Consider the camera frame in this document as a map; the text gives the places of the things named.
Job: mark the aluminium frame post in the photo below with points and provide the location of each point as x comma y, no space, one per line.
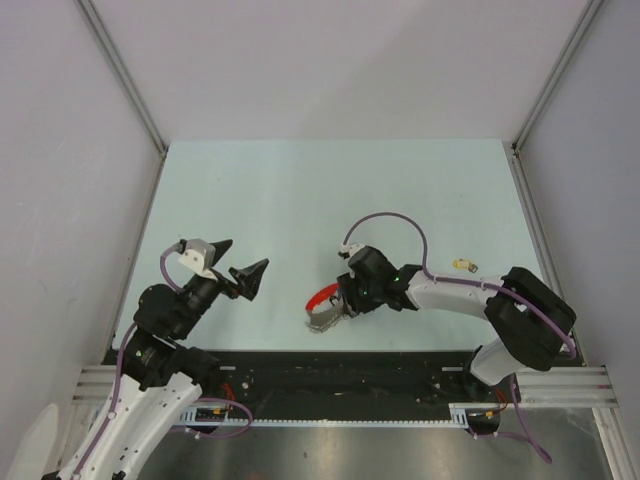
571,48
115,61

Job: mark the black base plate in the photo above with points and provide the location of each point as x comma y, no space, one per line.
347,386

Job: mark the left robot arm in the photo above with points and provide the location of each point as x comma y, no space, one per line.
134,418

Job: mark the left aluminium frame post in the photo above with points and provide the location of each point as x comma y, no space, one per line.
115,61

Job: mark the right aluminium frame post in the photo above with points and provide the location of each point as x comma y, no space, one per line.
571,48

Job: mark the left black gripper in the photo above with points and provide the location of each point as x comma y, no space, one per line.
247,280

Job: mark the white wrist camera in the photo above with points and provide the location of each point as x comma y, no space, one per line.
197,255
346,251

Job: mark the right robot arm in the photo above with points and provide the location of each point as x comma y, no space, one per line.
531,321

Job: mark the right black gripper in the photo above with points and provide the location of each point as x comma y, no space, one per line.
353,303

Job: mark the yellow tagged key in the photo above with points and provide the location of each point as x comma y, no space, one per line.
465,264

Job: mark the red handled keyring holder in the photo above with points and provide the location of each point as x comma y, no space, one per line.
325,309

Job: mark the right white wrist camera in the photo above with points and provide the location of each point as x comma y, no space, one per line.
346,251

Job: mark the slotted cable duct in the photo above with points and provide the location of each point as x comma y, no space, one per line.
225,426

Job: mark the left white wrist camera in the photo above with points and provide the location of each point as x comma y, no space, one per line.
197,255

